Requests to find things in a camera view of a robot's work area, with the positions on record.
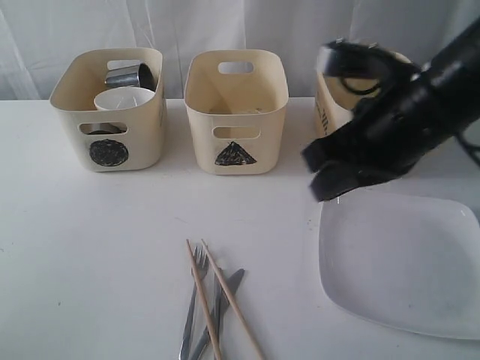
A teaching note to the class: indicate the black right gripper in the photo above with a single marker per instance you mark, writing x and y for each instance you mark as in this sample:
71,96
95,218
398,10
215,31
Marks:
388,133

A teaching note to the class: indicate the wooden chopstick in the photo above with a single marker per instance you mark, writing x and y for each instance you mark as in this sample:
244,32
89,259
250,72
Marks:
233,303
203,301

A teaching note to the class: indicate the white ceramic bowl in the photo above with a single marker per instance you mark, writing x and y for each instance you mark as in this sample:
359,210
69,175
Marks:
122,98

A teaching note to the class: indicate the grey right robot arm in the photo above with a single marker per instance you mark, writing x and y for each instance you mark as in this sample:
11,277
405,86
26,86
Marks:
457,84

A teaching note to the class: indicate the cream bin with square mark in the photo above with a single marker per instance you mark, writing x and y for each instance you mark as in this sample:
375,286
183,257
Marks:
335,97

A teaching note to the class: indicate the cream bin with triangle mark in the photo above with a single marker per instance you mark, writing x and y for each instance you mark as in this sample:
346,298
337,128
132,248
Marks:
236,106

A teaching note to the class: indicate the white square plate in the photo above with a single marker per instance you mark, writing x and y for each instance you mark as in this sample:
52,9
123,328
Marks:
406,262

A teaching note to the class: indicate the steel knife pointed blade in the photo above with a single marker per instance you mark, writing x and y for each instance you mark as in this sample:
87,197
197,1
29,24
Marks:
204,341

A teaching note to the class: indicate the steel fork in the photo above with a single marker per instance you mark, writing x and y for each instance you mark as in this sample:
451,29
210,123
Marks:
202,265

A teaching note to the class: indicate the steel knife narrow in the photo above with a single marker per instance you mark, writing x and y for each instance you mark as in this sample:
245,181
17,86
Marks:
217,306

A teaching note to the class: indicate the cream bin with circle mark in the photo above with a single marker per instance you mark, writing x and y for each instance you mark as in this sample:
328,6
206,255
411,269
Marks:
141,144

